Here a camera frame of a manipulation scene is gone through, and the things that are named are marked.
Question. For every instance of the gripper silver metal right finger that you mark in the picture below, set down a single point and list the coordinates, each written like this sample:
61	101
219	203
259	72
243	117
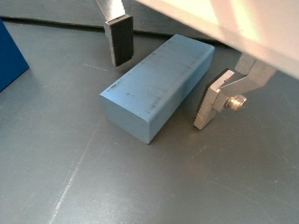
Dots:
224	92

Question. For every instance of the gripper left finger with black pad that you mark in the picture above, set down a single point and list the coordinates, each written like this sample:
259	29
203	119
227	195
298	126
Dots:
119	30

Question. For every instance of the light blue rectangular block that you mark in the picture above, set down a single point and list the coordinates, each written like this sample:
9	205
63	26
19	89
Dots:
141	99

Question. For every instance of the dark blue shape board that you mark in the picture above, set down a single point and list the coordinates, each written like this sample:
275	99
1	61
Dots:
12	62

